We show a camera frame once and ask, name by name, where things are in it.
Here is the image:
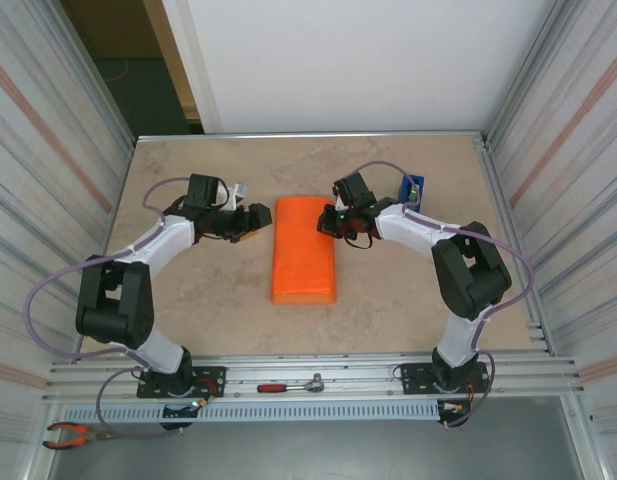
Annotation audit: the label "orange wrapping paper sheet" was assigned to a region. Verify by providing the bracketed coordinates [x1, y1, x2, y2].
[270, 196, 338, 307]

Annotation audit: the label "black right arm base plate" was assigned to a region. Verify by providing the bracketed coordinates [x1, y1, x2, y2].
[400, 360, 492, 396]

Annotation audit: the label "tan wooden door jamb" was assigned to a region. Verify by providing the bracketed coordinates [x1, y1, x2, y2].
[141, 0, 204, 135]

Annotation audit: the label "white slotted cable duct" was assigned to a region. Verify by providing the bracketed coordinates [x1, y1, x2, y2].
[61, 399, 442, 424]

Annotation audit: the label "black electronics module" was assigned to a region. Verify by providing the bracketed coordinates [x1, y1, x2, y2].
[436, 399, 473, 430]
[159, 399, 210, 432]

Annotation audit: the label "orange handled pliers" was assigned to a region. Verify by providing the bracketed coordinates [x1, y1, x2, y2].
[41, 422, 114, 450]

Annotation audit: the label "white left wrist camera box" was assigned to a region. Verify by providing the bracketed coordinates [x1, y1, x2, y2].
[217, 182, 250, 211]

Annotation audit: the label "wide aluminium extrusion rail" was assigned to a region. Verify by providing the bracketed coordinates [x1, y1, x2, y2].
[41, 352, 587, 405]

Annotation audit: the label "blue tape dispenser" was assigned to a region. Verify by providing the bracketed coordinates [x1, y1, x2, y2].
[398, 172, 427, 211]

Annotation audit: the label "red handled ratchet wrench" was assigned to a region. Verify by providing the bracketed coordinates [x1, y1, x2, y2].
[256, 372, 327, 395]

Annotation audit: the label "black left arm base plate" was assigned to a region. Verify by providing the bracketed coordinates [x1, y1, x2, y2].
[136, 365, 227, 400]

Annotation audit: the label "orange floor cable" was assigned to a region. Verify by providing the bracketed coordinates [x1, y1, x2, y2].
[103, 57, 128, 85]

